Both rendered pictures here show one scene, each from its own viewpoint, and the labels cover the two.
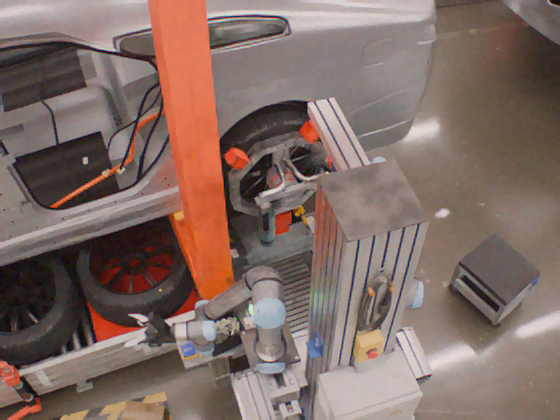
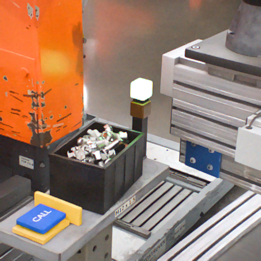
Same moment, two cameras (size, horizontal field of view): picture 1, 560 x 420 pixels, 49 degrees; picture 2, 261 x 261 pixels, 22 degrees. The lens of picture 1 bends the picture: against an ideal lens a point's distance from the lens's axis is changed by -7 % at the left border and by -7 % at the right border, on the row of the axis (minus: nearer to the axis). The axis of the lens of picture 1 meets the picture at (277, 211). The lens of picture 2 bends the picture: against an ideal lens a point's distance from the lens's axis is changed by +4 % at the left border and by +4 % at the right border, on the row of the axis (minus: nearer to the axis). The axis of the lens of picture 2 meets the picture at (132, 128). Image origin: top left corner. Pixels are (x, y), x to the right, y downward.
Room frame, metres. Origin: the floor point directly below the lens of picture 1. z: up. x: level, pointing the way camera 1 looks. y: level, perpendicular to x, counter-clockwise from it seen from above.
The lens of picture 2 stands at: (0.46, 0.99, 1.25)
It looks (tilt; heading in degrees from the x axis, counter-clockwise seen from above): 26 degrees down; 325
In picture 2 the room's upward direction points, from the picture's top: 2 degrees clockwise
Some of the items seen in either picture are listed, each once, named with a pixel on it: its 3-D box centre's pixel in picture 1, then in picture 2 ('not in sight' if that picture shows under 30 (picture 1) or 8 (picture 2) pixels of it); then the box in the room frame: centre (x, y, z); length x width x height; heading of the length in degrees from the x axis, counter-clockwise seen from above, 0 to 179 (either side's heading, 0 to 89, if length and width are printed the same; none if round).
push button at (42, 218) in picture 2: (188, 350); (41, 220); (1.52, 0.46, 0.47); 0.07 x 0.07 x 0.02; 22
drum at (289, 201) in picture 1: (284, 186); not in sight; (2.28, -0.04, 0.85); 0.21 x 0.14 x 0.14; 22
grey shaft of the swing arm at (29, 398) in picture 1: (21, 388); not in sight; (1.34, 1.39, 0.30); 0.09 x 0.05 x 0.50; 112
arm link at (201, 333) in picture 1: (201, 331); not in sight; (1.22, 0.30, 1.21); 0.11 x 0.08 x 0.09; 92
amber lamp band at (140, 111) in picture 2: not in sight; (140, 108); (1.66, 0.12, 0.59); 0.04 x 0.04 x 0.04; 22
